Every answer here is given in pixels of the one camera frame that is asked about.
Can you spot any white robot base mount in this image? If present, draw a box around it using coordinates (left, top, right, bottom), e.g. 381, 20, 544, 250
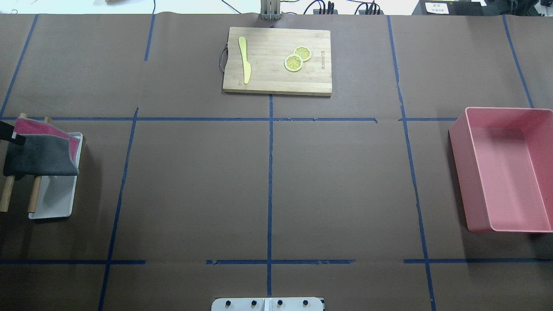
211, 297, 325, 311

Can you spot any black power strip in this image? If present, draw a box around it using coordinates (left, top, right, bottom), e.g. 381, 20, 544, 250
313, 0, 338, 15
354, 1, 383, 15

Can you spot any near black power strip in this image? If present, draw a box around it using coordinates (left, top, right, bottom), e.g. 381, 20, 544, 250
313, 0, 338, 15

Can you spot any black box with label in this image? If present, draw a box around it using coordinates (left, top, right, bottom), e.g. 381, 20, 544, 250
411, 0, 484, 16

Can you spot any pink plastic bin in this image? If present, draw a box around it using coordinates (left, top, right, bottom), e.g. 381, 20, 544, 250
448, 107, 553, 234

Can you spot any white towel rack tray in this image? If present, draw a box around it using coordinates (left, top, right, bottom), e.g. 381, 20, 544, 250
29, 132, 83, 220

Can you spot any grey and pink cloth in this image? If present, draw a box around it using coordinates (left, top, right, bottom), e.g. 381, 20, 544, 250
3, 117, 80, 177

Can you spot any lemon slice near knife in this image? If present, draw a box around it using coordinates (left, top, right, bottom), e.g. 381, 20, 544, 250
283, 54, 304, 73

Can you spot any far black power strip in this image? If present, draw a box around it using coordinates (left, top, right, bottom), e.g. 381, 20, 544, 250
354, 1, 383, 15

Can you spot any inner wooden rack rod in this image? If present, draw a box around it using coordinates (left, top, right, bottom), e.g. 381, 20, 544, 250
27, 117, 52, 213

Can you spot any lemon slice far from knife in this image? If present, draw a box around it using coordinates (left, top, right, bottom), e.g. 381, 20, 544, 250
293, 45, 312, 62

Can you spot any metal camera post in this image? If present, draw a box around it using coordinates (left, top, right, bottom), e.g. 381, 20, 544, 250
260, 0, 282, 20

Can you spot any yellow plastic knife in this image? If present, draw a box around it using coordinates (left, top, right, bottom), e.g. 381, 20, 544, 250
238, 37, 251, 85

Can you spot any bamboo cutting board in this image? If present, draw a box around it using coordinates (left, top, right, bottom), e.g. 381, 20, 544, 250
222, 26, 333, 97

